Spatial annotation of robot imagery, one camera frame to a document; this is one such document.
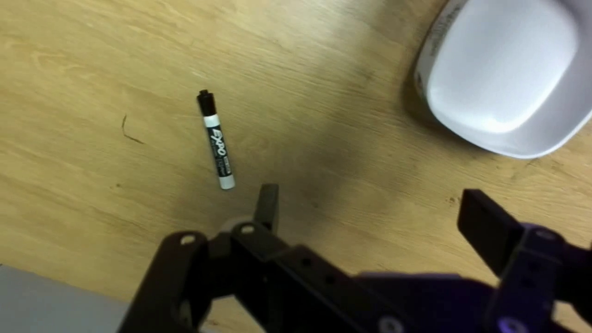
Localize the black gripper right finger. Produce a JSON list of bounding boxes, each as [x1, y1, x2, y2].
[[457, 188, 592, 333]]

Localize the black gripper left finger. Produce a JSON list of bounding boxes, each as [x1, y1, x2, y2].
[[117, 184, 372, 333]]

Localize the black Expo dry-erase marker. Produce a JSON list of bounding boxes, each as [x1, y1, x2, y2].
[[194, 88, 239, 193]]

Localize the white oval bowl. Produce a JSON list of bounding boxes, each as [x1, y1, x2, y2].
[[413, 0, 592, 162]]

